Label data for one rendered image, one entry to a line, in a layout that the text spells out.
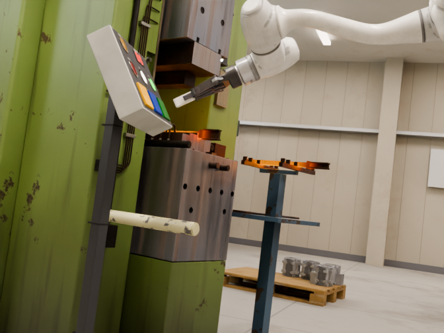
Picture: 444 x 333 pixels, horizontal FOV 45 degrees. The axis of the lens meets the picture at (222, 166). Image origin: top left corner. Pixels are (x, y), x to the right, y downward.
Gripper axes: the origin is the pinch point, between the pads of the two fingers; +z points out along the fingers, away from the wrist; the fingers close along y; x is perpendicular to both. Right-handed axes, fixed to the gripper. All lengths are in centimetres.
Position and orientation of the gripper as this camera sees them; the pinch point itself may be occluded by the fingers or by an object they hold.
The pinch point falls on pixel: (184, 99)
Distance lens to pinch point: 181.7
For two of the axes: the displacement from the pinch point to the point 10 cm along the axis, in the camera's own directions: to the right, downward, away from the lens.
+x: -3.9, -9.1, 1.5
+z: -9.1, 4.0, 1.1
